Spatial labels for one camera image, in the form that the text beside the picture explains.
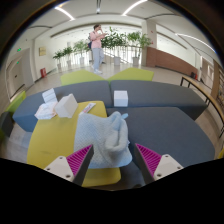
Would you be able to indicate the person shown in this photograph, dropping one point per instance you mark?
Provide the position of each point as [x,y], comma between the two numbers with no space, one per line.
[97,50]

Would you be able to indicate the wooden bench with black frame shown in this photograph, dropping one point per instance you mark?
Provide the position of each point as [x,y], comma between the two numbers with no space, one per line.
[203,91]

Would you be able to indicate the grey ottoman bench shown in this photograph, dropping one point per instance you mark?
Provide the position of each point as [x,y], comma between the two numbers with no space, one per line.
[173,133]
[160,95]

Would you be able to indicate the green exit sign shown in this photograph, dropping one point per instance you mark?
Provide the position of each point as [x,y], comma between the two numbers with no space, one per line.
[18,49]

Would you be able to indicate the white double door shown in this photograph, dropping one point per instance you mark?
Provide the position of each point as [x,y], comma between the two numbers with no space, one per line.
[16,78]

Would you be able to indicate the white tube with red print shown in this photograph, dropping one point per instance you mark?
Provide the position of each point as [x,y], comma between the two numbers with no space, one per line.
[88,107]

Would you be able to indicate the yellow framed wall picture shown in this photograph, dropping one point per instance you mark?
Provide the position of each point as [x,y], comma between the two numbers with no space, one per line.
[42,51]

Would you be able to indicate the white stacked tissue pack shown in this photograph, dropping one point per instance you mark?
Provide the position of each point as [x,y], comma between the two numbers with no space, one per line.
[50,96]

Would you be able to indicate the small white cube box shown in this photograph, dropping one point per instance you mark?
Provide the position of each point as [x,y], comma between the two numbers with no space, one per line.
[120,98]

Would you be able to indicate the green ottoman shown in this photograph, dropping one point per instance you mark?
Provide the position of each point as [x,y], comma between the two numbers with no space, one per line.
[16,101]
[80,77]
[133,74]

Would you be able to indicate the dark grey stool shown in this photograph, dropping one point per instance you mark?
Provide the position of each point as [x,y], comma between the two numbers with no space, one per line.
[6,123]

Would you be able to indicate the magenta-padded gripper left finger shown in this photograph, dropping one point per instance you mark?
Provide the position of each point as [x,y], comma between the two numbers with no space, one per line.
[60,166]

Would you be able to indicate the red fire extinguisher box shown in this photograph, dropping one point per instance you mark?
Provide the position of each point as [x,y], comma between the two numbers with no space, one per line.
[43,73]

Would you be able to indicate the ceiling strip lights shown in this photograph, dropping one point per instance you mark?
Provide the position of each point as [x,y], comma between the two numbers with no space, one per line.
[65,12]

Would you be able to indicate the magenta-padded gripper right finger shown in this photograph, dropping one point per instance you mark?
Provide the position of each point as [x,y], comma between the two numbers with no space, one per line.
[166,165]

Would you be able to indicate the yellow ottoman table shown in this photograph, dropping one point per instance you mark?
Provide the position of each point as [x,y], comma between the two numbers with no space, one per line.
[53,140]

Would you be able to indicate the light blue-grey towel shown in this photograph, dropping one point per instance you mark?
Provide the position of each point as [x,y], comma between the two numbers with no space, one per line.
[100,140]

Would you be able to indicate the blue-grey ottoman bench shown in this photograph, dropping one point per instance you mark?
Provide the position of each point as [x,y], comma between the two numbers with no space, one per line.
[83,91]

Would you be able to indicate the row of potted plants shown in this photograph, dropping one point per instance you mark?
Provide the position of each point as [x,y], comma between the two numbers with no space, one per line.
[113,40]

